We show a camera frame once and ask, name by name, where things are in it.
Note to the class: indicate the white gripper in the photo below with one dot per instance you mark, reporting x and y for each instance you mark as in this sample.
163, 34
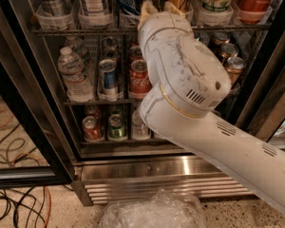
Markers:
163, 22

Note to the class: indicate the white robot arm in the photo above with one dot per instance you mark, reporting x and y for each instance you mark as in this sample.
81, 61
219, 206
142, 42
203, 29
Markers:
188, 82

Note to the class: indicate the red cola can front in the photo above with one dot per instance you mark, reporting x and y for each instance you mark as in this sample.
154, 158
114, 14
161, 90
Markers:
138, 74

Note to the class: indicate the blue silver can front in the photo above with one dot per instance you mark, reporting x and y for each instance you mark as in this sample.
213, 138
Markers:
108, 77

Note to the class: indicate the rear water bottle middle shelf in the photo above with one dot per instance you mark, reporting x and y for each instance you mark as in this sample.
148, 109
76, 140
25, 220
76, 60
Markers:
78, 46

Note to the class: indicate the water bottle shelf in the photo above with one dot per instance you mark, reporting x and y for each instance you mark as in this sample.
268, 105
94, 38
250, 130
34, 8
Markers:
139, 131
78, 46
73, 71

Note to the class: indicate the red cola can top shelf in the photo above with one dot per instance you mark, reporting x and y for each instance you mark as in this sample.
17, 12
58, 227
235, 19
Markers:
252, 11

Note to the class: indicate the gold can front middle shelf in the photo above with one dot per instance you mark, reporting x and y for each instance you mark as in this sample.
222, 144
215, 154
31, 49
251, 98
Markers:
234, 67

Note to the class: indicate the front water bottle middle shelf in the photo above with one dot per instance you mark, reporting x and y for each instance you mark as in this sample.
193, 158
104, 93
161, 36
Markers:
73, 71

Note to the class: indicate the water bottle bottom shelf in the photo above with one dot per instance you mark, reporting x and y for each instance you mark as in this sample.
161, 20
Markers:
139, 131

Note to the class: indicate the green can bottom shelf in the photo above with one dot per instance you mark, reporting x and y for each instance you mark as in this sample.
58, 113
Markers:
116, 128

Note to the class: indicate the stainless steel fridge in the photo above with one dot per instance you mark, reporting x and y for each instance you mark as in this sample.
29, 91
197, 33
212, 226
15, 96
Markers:
107, 170

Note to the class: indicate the red can bottom shelf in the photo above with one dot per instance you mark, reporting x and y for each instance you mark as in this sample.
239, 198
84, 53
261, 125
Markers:
92, 131

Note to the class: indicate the left fridge glass door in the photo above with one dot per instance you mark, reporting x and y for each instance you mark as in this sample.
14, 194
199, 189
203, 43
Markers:
31, 87

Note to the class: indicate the clear plastic bag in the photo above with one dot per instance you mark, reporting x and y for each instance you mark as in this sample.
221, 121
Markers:
162, 210

